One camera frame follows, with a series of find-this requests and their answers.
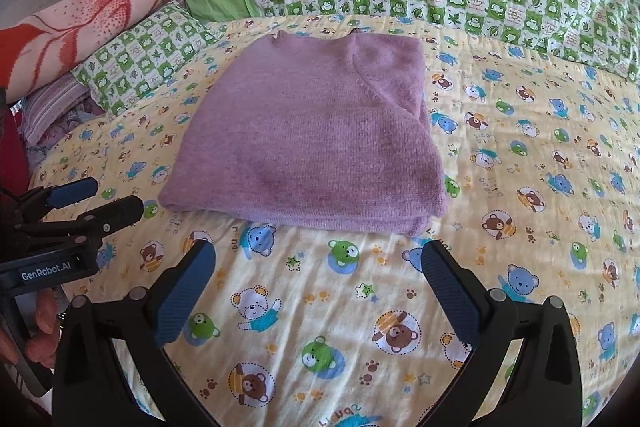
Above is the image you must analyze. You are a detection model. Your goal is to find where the yellow bear print bedsheet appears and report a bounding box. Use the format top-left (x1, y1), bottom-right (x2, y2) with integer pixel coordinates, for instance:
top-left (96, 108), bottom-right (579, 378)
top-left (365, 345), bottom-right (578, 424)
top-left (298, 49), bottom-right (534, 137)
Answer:
top-left (27, 14), bottom-right (640, 427)

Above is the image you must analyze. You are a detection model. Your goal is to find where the red and cream patterned pillow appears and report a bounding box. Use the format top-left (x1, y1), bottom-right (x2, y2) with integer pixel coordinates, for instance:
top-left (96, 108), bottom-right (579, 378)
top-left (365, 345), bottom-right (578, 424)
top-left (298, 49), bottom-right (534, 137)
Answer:
top-left (0, 0), bottom-right (193, 100)

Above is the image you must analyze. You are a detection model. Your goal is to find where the striped pink pillow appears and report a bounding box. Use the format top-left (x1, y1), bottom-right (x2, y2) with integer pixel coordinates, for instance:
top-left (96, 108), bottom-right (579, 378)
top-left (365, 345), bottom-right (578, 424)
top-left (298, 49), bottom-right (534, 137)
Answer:
top-left (22, 74), bottom-right (108, 148)

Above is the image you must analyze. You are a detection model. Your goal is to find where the purple knit sweater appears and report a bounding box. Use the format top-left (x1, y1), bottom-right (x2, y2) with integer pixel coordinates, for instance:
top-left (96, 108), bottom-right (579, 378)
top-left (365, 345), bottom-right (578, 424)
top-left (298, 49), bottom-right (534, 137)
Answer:
top-left (158, 32), bottom-right (449, 238)

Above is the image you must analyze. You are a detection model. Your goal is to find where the green checkered pillow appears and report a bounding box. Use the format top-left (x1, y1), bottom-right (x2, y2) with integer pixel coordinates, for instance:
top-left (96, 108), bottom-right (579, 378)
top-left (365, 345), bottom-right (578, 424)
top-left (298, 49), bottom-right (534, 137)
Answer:
top-left (70, 2), bottom-right (226, 118)

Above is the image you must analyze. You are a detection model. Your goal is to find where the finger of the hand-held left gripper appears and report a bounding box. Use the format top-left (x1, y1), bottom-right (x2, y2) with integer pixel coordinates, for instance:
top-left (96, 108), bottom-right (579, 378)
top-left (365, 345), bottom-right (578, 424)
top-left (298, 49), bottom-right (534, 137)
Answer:
top-left (10, 195), bottom-right (145, 254)
top-left (12, 177), bottom-right (99, 223)

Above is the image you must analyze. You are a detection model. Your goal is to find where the person's left hand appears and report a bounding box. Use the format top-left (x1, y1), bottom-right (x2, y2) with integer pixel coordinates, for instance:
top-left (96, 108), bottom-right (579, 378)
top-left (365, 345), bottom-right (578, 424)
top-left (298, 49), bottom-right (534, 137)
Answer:
top-left (0, 289), bottom-right (62, 365)

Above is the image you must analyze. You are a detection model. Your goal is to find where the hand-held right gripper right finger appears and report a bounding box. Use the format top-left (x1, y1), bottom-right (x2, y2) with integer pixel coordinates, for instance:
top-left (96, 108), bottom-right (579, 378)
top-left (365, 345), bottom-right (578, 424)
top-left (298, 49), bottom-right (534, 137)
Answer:
top-left (422, 239), bottom-right (583, 427)

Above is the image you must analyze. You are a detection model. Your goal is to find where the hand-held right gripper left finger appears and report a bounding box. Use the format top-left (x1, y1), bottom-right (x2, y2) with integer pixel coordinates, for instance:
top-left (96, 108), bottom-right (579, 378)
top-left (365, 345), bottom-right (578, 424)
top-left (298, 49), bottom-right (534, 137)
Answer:
top-left (52, 239), bottom-right (217, 427)

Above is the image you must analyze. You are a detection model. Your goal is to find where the dark red cloth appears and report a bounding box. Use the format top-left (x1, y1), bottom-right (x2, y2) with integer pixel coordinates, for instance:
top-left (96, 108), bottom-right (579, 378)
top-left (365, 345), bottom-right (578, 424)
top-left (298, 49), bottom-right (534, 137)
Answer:
top-left (0, 107), bottom-right (31, 195)

